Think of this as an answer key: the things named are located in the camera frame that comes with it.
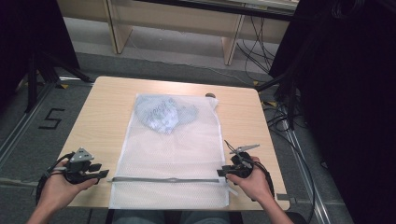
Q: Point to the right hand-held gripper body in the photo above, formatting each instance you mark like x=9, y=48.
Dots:
x=242, y=165

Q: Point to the grey tape strip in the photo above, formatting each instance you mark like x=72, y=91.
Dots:
x=285, y=197

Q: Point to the person's left hand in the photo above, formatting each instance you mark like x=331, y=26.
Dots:
x=60, y=189

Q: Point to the black curtain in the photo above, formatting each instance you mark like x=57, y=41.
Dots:
x=28, y=37
x=348, y=93

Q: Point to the dark round table grommet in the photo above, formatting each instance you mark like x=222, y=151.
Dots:
x=210, y=95

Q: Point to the person's right leg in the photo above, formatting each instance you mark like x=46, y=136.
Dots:
x=205, y=217

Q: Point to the black tripod stand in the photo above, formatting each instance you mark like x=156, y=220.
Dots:
x=32, y=81

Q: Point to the black metal stand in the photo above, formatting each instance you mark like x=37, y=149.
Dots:
x=291, y=102

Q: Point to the person's left leg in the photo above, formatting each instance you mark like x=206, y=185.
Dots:
x=140, y=217

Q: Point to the yellow black floor marker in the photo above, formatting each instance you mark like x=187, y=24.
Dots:
x=256, y=83
x=64, y=86

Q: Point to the person's right hand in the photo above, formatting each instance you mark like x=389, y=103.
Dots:
x=255, y=183

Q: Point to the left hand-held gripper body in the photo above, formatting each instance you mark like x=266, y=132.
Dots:
x=77, y=165

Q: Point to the grey patterned garment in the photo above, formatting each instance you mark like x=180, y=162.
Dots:
x=162, y=113

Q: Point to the metal floor rail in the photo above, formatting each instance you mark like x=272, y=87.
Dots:
x=21, y=124
x=308, y=174

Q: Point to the white mesh laundry bag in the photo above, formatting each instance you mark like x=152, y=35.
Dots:
x=174, y=155

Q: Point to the person's leg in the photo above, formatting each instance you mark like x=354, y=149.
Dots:
x=140, y=217
x=205, y=217

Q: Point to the light wooden desk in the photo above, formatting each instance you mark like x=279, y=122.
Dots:
x=174, y=18

